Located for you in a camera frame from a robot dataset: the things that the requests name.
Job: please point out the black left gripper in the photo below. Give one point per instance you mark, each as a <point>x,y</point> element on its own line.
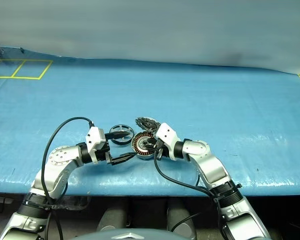
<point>103,153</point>

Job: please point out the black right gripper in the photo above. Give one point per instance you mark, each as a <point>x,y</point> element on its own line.
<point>163,152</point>

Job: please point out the motor housing with copper stator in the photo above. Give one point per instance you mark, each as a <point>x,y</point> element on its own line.
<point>137,150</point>

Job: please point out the small white round object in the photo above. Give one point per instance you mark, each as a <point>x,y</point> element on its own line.
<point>146,122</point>

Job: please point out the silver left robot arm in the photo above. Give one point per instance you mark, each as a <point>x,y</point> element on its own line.
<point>57,160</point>

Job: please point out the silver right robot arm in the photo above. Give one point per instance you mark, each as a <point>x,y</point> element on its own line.
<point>210,167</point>

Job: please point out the blue table cover sheet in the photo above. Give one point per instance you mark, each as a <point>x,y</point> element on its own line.
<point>165,95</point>

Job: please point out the grey rounded robot leg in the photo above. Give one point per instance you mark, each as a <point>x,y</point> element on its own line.
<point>111,220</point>
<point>181,222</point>

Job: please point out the grey robot torso front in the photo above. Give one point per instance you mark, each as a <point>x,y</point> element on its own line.
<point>130,236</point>

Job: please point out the small black clip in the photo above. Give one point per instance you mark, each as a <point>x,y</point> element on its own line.
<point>22,49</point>

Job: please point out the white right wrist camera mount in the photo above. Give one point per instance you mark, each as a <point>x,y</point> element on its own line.
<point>167,135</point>

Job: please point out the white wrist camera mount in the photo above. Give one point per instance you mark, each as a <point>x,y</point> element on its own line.
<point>93,140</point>
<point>167,135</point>

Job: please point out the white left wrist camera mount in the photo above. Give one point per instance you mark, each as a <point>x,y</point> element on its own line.
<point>93,140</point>

